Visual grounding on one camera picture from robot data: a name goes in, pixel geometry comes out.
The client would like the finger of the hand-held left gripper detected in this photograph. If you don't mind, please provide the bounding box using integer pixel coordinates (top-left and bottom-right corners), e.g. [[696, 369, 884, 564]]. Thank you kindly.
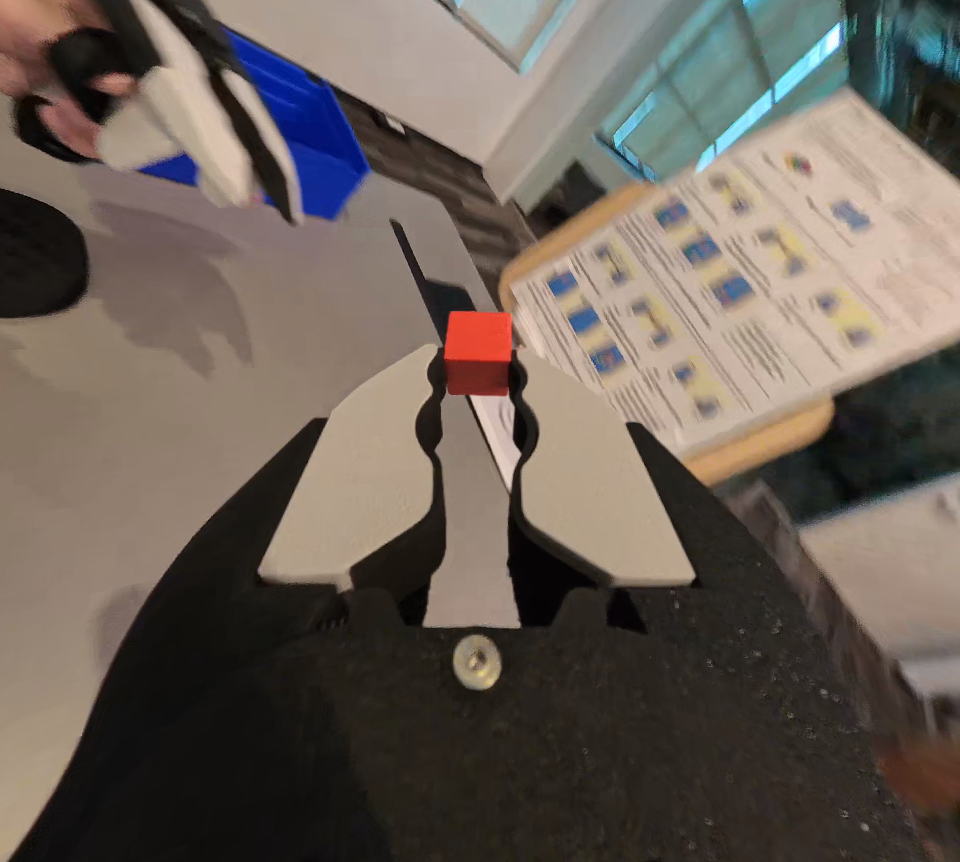
[[217, 67, 306, 226], [123, 0, 258, 207]]

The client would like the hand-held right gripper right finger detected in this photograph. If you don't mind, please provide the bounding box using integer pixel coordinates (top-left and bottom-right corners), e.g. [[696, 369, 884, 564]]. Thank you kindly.
[[508, 348, 697, 627]]

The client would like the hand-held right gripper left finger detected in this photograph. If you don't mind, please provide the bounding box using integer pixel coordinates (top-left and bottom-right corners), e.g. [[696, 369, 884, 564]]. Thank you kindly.
[[258, 345, 449, 627]]

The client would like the blue plastic bin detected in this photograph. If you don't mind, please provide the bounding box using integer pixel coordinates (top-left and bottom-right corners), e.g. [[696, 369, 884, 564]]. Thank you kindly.
[[138, 30, 371, 222]]

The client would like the orange-red wooden cube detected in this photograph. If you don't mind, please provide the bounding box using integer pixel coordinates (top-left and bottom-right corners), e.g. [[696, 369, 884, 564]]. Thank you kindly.
[[444, 311, 515, 398]]

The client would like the person's left hand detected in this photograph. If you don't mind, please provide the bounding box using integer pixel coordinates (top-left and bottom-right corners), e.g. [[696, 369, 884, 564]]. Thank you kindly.
[[0, 0, 140, 158]]

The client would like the black chair armrest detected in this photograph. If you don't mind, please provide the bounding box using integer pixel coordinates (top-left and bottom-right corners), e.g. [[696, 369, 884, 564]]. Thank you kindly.
[[0, 191, 90, 319]]

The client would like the black desk cover flap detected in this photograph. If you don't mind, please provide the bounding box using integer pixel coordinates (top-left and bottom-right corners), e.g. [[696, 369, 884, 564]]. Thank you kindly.
[[423, 281, 481, 323]]

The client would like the printed instruction sheet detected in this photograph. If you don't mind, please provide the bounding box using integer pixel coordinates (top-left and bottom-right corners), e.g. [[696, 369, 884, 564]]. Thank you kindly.
[[510, 86, 960, 458]]

